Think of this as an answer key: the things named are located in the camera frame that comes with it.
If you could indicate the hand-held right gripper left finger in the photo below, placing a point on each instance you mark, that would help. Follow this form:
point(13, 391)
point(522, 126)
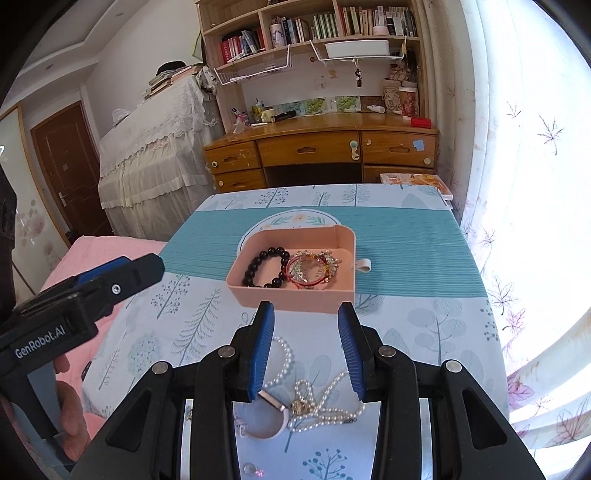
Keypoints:
point(261, 350)

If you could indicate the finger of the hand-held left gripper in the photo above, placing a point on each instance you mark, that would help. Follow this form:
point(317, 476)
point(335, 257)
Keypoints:
point(131, 277)
point(104, 271)

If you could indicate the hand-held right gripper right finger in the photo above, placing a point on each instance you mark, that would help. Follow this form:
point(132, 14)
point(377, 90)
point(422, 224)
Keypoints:
point(351, 350)

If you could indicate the pink jewelry box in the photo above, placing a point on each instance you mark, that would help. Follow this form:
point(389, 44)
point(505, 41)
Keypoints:
point(295, 300)

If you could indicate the person's left hand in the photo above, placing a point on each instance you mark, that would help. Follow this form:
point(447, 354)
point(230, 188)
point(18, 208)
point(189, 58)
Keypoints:
point(71, 420)

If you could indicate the pink blanket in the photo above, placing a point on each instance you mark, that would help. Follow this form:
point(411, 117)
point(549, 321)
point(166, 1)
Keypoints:
point(92, 244)

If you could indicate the brown wooden door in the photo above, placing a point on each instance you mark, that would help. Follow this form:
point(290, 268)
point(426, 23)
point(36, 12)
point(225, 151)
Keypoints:
point(64, 166)

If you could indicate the lace covered piano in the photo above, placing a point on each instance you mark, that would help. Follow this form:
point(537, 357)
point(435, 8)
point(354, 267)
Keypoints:
point(152, 152)

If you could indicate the colourful box beside desk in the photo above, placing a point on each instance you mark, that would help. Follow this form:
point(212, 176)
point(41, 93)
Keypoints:
point(415, 181)

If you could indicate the stack of books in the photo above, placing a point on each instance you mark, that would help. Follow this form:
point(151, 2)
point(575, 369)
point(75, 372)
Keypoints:
point(166, 81)

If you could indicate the green drawer lock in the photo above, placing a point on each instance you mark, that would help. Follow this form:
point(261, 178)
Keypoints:
point(354, 150)

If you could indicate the pen holder jar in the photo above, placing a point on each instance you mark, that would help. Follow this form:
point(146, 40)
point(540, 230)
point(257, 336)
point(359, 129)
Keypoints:
point(256, 111)

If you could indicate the yellow cup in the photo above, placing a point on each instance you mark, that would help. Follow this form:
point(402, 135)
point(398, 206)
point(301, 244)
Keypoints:
point(268, 115)

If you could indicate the blue sticky note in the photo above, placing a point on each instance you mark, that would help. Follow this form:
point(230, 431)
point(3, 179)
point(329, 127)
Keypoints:
point(419, 145)

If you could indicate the black flashlight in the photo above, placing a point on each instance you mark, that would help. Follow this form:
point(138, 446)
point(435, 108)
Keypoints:
point(284, 116)

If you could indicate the wooden desk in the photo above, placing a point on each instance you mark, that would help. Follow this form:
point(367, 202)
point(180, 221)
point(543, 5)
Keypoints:
point(314, 124)

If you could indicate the red box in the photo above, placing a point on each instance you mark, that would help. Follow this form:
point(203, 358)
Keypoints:
point(420, 122)

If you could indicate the white tube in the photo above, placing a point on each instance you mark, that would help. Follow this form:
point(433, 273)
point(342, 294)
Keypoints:
point(375, 109)

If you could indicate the green floral picture strip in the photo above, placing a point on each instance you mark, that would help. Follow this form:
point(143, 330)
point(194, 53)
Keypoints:
point(318, 105)

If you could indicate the row of red books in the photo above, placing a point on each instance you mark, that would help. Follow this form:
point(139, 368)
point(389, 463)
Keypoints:
point(235, 46)

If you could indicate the red printed cup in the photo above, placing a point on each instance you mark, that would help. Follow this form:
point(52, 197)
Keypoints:
point(408, 104)

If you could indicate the printed tote bag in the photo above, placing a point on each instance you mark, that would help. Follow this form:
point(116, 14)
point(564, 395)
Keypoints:
point(390, 97)

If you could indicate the leaf print curtain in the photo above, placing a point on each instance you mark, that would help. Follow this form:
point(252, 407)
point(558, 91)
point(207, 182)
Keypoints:
point(531, 161)

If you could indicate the hanging keys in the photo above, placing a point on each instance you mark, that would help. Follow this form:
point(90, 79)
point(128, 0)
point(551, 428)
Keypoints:
point(358, 78)

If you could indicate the white plastic box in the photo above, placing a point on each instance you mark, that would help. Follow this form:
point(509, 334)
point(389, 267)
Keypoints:
point(355, 47)

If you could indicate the row of green books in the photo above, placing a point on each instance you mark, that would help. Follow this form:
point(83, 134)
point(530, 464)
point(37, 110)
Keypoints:
point(325, 26)

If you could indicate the row of mixed books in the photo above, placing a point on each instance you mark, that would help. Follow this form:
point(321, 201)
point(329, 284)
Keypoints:
point(369, 19)

